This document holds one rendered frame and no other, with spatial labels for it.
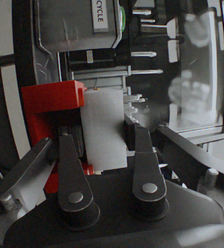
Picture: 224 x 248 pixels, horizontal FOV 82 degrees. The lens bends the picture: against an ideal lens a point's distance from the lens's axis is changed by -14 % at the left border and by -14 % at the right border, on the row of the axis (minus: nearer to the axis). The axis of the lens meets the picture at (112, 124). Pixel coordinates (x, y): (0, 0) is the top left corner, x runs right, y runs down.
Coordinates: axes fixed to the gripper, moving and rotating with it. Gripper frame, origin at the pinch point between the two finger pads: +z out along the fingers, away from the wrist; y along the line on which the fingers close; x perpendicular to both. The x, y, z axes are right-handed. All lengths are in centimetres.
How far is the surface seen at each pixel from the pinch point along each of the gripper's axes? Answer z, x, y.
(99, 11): 2.4, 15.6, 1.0
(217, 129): 17.5, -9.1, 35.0
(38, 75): 2.3, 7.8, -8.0
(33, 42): 1.7, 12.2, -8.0
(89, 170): -2.5, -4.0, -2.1
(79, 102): -2.5, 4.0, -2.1
